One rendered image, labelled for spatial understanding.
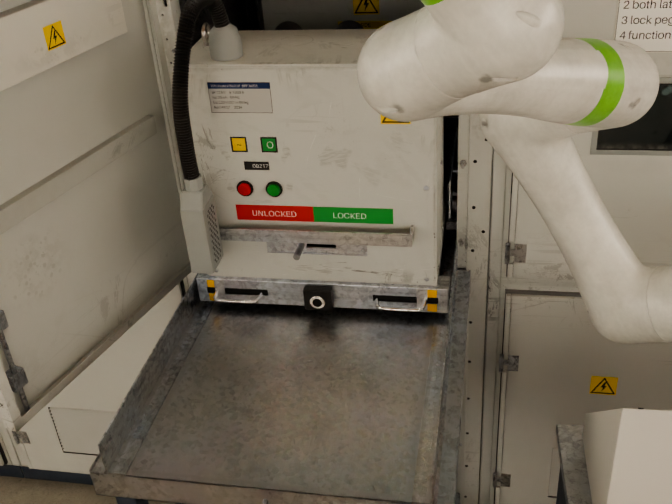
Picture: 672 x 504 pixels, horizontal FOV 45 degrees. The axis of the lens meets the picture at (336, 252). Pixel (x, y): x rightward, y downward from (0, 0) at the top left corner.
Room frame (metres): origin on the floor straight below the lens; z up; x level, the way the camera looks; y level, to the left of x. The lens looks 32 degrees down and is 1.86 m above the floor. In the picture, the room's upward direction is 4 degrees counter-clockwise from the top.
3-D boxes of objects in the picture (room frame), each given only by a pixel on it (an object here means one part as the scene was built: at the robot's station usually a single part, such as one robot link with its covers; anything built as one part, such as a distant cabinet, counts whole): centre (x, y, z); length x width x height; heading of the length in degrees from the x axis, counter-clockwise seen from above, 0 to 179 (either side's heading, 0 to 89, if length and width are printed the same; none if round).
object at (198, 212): (1.38, 0.26, 1.09); 0.08 x 0.05 x 0.17; 168
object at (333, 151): (1.41, 0.04, 1.15); 0.48 x 0.01 x 0.48; 78
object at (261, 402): (1.26, 0.07, 0.82); 0.68 x 0.62 x 0.06; 167
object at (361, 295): (1.42, 0.04, 0.90); 0.54 x 0.05 x 0.06; 78
